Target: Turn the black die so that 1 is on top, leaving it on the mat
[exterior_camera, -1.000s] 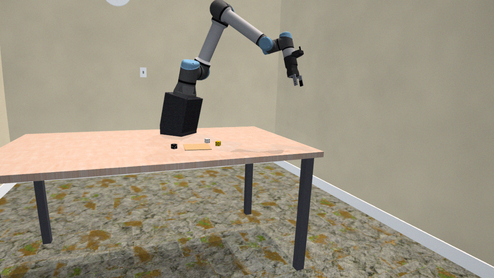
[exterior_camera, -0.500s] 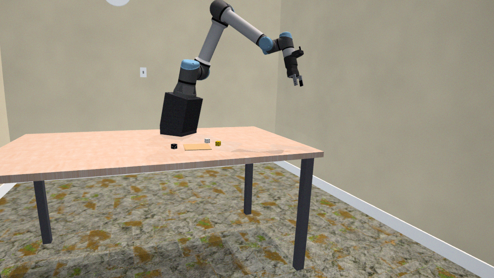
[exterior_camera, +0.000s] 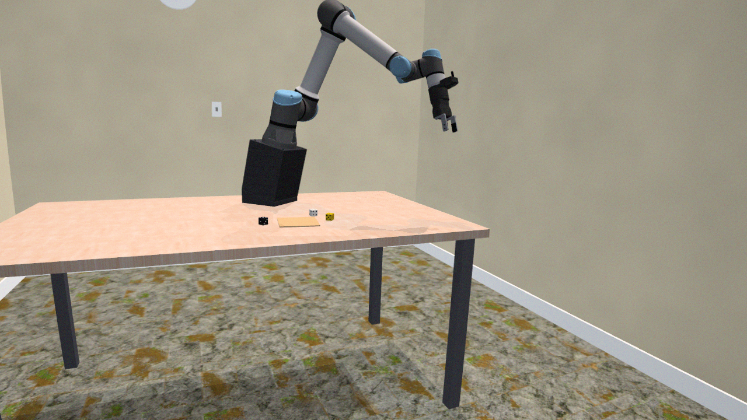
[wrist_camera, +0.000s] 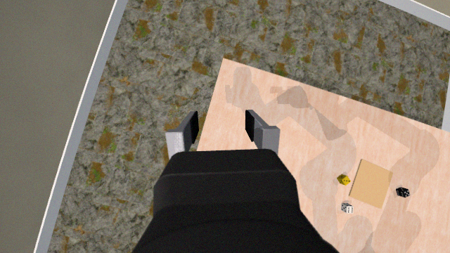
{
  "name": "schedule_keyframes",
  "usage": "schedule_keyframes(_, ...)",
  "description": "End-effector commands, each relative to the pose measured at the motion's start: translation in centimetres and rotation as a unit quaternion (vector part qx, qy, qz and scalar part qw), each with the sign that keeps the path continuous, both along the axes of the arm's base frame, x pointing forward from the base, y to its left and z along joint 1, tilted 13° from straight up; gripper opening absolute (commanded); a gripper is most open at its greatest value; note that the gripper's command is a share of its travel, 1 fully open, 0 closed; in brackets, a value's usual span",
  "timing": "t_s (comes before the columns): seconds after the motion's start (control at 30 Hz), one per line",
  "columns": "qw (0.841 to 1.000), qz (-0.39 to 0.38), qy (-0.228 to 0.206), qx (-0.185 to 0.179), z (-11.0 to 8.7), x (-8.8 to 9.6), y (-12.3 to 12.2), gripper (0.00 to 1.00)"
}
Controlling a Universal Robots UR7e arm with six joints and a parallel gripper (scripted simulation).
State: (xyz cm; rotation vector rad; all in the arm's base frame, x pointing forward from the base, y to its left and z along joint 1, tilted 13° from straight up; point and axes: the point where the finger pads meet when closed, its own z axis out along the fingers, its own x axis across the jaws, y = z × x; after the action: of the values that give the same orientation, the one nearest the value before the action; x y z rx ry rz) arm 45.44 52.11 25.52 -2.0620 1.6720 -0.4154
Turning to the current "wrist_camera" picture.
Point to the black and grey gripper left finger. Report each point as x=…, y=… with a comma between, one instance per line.
x=181, y=138

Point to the tan translucent mat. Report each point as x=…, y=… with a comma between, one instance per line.
x=371, y=184

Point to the white die with black pips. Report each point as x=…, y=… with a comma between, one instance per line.
x=347, y=208

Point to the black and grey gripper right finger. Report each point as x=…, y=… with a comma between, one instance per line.
x=263, y=135

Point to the yellow die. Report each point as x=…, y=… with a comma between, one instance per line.
x=343, y=179

